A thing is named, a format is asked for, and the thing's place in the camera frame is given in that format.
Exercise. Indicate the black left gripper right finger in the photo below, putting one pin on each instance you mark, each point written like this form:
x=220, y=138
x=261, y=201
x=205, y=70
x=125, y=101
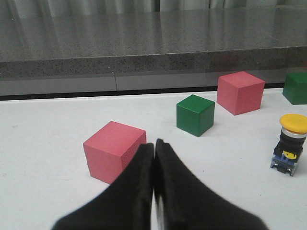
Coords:
x=184, y=203

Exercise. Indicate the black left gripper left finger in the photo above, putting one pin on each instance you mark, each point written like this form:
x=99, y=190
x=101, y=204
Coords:
x=124, y=205

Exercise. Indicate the yellow push button switch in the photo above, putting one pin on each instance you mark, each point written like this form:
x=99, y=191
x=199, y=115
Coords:
x=292, y=137

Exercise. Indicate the near pink cube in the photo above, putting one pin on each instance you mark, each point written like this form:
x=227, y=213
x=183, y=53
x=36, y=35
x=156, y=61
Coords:
x=110, y=150

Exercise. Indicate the pink cube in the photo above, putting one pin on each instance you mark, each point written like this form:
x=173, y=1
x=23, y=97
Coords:
x=240, y=92
x=110, y=150

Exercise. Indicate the left green cube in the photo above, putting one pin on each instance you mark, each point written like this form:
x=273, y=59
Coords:
x=195, y=115

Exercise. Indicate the green cube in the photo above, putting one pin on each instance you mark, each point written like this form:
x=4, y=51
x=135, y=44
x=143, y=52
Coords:
x=295, y=88
x=195, y=115

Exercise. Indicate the right green cube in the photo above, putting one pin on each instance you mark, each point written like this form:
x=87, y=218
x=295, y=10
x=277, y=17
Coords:
x=295, y=88

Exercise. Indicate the grey stone ledge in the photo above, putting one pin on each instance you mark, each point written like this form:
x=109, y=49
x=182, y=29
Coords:
x=159, y=50

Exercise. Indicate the grey curtain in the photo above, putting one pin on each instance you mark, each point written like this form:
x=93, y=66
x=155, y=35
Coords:
x=23, y=9

